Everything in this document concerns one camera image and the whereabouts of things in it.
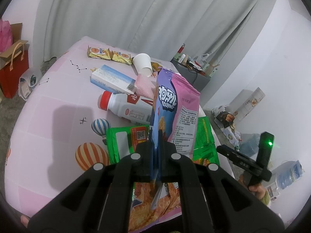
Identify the large blue water jug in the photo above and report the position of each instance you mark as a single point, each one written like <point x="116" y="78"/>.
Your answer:
<point x="250" y="146"/>

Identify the green snack bag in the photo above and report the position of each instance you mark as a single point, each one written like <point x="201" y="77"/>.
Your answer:
<point x="122" y="141"/>

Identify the grey curtain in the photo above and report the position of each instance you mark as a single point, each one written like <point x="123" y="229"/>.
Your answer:
<point x="159" y="28"/>

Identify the yellow biscuit pack left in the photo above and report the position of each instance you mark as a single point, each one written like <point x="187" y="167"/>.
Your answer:
<point x="100" y="53"/>

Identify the yellow biscuit pack right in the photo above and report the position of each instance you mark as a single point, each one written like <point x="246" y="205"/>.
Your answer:
<point x="120" y="57"/>

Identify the blue white tissue box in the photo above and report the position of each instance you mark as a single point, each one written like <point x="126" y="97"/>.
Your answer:
<point x="113" y="81"/>

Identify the red paper gift bag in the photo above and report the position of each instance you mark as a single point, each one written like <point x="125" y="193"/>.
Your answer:
<point x="16" y="63"/>

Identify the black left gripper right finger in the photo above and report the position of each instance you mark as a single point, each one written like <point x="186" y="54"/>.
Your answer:
<point x="211" y="200"/>

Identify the right hand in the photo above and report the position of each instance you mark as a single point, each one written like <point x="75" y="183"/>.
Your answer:
<point x="258" y="190"/>

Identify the white bag on floor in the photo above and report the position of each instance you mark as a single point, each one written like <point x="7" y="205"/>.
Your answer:
<point x="28" y="81"/>

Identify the cardboard box pink bag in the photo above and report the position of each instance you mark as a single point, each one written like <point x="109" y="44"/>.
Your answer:
<point x="11" y="36"/>

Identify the pink foam net sleeve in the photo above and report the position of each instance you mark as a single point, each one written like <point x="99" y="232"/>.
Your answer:
<point x="145" y="87"/>

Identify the yellow biscuit pack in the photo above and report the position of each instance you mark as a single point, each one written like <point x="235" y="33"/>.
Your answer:
<point x="120" y="57"/>
<point x="100" y="53"/>

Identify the white paper cup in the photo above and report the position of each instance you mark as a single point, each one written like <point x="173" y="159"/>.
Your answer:
<point x="142" y="63"/>

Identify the clear plastic water bottle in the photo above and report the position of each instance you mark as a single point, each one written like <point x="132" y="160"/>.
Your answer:
<point x="282" y="177"/>

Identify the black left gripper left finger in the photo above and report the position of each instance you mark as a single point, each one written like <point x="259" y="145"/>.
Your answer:
<point x="100" y="199"/>

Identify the white yogurt drink bottle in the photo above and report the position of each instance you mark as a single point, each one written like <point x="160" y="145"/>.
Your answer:
<point x="132" y="107"/>

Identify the pink printed tablecloth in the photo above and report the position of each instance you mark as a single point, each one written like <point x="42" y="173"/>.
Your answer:
<point x="60" y="131"/>

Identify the pink purple snack bag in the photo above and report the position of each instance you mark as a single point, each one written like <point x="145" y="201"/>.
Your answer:
<point x="175" y="113"/>

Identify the dark snack box floor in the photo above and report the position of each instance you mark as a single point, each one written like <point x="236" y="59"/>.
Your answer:
<point x="225" y="118"/>

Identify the rolled calendar poster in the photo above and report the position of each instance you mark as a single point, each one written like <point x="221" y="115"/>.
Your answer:
<point x="246" y="101"/>

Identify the grey storage cabinet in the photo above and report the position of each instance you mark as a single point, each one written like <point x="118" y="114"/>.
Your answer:
<point x="197" y="80"/>

